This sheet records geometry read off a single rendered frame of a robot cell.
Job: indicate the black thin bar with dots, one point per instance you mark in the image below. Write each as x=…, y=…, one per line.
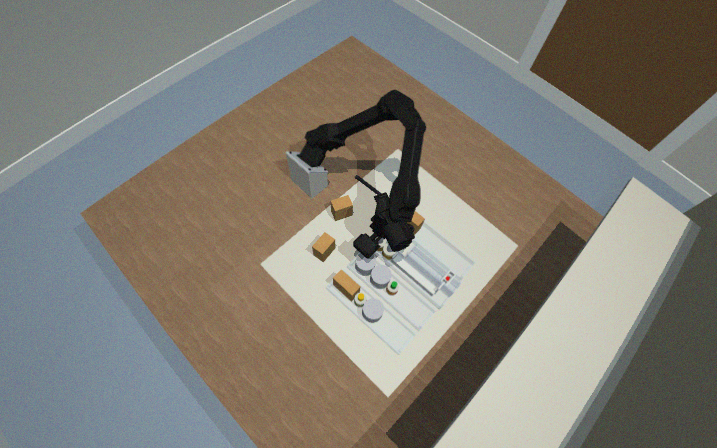
x=368, y=185

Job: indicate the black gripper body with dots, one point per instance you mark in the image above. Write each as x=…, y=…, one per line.
x=367, y=246

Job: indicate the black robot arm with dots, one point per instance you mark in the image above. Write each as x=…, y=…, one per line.
x=406, y=191

